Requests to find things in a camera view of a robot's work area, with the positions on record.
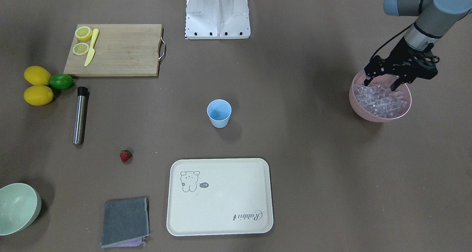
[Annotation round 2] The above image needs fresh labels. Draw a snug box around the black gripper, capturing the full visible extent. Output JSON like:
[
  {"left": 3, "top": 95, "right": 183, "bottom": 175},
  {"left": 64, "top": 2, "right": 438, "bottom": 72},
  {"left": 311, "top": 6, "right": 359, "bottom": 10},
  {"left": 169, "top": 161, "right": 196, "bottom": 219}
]
[{"left": 364, "top": 38, "right": 439, "bottom": 91}]

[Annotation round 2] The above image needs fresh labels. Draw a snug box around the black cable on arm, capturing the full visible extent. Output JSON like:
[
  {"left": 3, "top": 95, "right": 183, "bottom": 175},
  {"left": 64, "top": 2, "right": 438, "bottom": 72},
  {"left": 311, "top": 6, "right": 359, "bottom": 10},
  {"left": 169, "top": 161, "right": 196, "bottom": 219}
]
[{"left": 371, "top": 23, "right": 413, "bottom": 66}]

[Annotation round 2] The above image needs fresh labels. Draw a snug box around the grey folded cloth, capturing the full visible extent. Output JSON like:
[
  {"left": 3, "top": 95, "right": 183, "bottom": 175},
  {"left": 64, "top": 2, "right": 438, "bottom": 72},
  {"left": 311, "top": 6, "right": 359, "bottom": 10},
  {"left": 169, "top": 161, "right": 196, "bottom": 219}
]
[{"left": 101, "top": 197, "right": 150, "bottom": 248}]

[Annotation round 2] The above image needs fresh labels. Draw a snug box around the yellow plastic knife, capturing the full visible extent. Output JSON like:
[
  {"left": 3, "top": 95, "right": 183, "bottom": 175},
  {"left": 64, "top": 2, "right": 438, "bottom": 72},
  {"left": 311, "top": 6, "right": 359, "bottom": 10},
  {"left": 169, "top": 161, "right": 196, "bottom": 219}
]
[{"left": 84, "top": 28, "right": 100, "bottom": 67}]

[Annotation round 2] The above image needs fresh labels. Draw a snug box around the steel muddler black tip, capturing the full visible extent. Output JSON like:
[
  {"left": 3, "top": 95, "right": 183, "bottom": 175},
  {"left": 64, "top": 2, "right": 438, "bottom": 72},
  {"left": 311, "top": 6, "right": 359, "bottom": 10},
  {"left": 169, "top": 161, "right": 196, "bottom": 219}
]
[{"left": 73, "top": 86, "right": 89, "bottom": 145}]

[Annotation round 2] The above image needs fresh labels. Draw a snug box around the cream rabbit tray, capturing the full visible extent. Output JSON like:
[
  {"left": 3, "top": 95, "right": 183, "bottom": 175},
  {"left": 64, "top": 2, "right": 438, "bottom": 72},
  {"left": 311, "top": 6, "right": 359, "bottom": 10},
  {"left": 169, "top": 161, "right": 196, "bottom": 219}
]
[{"left": 166, "top": 158, "right": 274, "bottom": 237}]

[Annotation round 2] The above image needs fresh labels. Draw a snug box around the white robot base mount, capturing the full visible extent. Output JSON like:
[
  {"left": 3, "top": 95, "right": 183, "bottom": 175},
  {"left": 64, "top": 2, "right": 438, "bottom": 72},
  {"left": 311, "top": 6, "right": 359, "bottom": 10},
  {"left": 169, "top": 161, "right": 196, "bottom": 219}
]
[{"left": 184, "top": 0, "right": 251, "bottom": 39}]

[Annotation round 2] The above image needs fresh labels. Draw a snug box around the green lime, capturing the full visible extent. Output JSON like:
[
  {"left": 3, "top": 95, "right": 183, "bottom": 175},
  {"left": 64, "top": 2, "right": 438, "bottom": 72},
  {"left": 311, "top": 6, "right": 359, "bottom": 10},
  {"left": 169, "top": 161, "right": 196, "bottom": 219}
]
[{"left": 49, "top": 74, "right": 74, "bottom": 90}]

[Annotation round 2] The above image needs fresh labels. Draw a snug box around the lower yellow lemon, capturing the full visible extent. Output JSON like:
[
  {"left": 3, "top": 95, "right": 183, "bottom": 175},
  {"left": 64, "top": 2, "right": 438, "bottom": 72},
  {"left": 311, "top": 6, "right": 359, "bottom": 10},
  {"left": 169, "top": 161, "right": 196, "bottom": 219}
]
[{"left": 23, "top": 85, "right": 54, "bottom": 106}]

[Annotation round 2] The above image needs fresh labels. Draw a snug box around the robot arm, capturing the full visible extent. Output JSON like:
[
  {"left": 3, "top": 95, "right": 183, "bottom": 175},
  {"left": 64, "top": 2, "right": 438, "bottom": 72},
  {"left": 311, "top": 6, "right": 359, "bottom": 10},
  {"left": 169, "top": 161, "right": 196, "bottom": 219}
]
[{"left": 364, "top": 0, "right": 472, "bottom": 91}]

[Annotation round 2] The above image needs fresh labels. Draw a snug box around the yellow lemon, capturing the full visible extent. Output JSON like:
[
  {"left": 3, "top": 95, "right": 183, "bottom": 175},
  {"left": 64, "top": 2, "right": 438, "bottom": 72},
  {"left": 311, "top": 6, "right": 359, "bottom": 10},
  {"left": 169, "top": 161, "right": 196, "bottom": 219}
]
[
  {"left": 23, "top": 85, "right": 54, "bottom": 106},
  {"left": 24, "top": 66, "right": 52, "bottom": 86}
]

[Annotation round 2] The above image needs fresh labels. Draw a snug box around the upper yellow lemon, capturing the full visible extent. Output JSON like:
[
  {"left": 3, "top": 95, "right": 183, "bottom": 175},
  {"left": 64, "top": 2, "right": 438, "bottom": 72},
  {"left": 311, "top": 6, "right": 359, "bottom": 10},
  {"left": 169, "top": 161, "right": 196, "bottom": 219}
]
[{"left": 24, "top": 66, "right": 52, "bottom": 86}]

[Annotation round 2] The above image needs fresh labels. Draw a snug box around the bamboo cutting board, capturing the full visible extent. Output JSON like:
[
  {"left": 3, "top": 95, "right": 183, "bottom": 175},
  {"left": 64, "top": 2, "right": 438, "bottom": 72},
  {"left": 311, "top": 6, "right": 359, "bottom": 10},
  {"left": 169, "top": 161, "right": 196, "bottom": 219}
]
[{"left": 63, "top": 24, "right": 166, "bottom": 77}]

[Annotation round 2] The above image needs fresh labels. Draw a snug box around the pink bowl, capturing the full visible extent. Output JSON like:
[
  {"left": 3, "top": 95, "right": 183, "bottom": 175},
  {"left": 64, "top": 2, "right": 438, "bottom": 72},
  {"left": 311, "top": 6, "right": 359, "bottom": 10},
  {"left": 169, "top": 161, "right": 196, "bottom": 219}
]
[{"left": 349, "top": 70, "right": 412, "bottom": 122}]

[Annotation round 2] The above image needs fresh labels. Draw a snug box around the clear ice cubes pile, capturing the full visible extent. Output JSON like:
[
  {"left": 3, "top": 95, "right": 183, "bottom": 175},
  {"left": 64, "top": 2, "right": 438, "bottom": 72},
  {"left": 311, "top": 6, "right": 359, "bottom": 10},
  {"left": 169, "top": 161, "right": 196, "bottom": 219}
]
[{"left": 353, "top": 83, "right": 410, "bottom": 118}]

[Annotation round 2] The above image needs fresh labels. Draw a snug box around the red strawberry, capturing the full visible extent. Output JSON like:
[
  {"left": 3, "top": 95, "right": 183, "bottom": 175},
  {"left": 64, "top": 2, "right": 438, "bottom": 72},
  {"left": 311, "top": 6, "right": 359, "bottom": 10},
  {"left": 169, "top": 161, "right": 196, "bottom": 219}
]
[{"left": 119, "top": 150, "right": 132, "bottom": 163}]

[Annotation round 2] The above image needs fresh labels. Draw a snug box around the lower lemon half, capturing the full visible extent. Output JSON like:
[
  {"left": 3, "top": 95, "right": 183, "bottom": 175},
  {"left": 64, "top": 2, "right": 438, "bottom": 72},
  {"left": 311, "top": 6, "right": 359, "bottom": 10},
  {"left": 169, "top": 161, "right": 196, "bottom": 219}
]
[{"left": 72, "top": 42, "right": 90, "bottom": 56}]

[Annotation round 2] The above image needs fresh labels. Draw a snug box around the light blue plastic cup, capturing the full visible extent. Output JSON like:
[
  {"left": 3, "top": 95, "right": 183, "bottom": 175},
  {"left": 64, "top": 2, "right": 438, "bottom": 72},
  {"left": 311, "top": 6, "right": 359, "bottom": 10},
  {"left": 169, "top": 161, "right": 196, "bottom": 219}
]
[{"left": 206, "top": 99, "right": 232, "bottom": 128}]

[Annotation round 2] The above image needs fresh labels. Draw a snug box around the mint green bowl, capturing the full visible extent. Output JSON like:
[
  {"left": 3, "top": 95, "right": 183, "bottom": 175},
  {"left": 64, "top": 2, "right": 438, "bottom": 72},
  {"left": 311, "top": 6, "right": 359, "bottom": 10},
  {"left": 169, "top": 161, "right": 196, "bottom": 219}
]
[{"left": 0, "top": 183, "right": 42, "bottom": 236}]

